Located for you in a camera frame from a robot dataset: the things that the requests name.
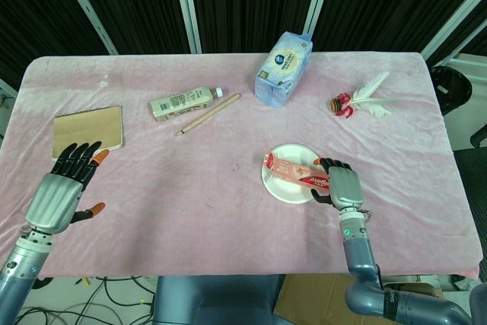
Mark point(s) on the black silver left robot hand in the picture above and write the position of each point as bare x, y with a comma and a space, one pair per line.
53, 199

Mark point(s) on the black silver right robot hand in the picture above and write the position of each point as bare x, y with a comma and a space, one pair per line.
344, 188

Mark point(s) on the pink red toothpaste box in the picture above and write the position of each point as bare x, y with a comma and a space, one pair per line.
293, 171

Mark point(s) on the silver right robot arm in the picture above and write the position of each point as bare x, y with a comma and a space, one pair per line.
359, 256

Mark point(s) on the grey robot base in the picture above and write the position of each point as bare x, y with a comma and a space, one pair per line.
217, 300

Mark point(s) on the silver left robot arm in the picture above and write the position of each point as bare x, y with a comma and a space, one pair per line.
23, 260

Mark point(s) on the brown cardboard box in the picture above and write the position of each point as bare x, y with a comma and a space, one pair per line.
316, 298

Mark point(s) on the white paper plate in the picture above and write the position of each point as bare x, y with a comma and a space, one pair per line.
289, 192

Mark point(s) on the brown kraft notebook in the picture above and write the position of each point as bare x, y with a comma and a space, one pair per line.
87, 131

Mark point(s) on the white feather shuttlecock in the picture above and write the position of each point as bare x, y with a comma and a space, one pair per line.
367, 93

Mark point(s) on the black office chair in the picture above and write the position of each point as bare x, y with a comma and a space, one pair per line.
473, 207

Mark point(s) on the blue tissue pack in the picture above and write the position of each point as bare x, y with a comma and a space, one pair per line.
283, 70

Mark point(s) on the pink plush tablecloth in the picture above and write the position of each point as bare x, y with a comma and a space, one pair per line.
190, 188

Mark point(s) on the black mesh bin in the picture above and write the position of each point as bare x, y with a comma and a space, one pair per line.
452, 89

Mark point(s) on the wooden stick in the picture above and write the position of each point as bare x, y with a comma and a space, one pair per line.
209, 113

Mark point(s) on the beige milk tea bottle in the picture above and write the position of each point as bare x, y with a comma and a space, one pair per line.
179, 104

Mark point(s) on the white frame post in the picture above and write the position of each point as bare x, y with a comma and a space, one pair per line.
319, 1
87, 9
188, 5
456, 20

